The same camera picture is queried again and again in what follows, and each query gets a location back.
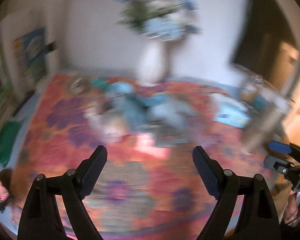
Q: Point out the green plastic package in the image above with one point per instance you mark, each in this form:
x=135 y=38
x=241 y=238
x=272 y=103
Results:
x=8 y=135

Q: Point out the white grey socks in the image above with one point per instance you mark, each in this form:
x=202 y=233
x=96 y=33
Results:
x=79 y=85

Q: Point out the teal blue cloth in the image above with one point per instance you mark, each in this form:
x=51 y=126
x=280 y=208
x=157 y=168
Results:
x=131 y=106

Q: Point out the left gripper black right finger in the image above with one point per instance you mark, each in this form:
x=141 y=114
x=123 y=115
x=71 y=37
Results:
x=258 y=217

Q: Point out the black wall television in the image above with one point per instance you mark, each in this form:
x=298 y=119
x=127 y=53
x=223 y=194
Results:
x=267 y=46

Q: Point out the plastic bagged soft item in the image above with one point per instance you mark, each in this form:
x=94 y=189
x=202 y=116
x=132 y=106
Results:
x=107 y=121

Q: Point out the green fuzzy ball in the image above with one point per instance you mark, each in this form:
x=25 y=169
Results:
x=99 y=83

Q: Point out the blue white tissue pack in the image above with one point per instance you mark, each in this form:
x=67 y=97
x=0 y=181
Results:
x=229 y=111

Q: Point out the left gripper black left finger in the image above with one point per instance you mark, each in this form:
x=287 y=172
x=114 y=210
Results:
x=40 y=218

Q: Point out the light blue plush toy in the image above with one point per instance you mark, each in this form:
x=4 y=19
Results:
x=173 y=113

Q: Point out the blue cover book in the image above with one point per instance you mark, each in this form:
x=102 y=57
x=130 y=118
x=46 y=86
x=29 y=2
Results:
x=29 y=52

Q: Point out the floral woven table cloth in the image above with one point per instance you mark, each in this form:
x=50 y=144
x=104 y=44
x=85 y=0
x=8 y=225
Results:
x=143 y=192

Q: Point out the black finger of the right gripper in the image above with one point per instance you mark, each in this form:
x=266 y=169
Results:
x=280 y=147
x=278 y=165

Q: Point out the person's right hand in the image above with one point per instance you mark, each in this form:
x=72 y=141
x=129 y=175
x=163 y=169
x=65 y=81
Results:
x=291 y=211

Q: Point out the brown paper bag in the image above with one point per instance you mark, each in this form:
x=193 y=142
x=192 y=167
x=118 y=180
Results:
x=266 y=124

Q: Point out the blue artificial flowers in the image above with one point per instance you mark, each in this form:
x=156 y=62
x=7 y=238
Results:
x=167 y=20

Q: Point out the white ribbed ceramic vase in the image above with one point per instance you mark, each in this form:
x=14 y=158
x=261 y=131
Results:
x=154 y=63

